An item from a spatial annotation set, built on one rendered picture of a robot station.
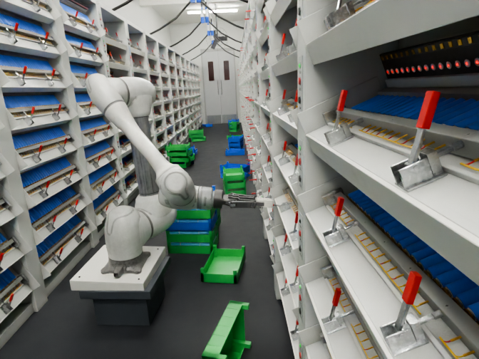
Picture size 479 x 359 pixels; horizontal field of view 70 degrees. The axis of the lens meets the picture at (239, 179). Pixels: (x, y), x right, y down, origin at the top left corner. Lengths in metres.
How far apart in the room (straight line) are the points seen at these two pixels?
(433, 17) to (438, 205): 0.16
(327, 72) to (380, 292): 0.47
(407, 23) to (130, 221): 1.37
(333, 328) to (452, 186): 0.48
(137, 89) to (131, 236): 0.65
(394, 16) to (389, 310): 0.35
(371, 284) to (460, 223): 0.28
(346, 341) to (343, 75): 0.54
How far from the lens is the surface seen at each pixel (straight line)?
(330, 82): 0.80
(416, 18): 0.38
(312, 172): 0.82
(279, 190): 1.55
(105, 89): 1.54
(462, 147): 0.40
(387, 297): 0.53
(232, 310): 1.39
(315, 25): 0.80
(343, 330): 0.77
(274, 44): 1.49
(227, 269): 2.05
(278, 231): 1.62
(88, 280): 1.67
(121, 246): 1.60
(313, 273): 0.91
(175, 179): 1.14
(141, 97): 1.63
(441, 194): 0.35
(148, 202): 1.68
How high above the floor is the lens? 1.01
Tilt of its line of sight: 15 degrees down
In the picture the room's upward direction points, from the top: 3 degrees counter-clockwise
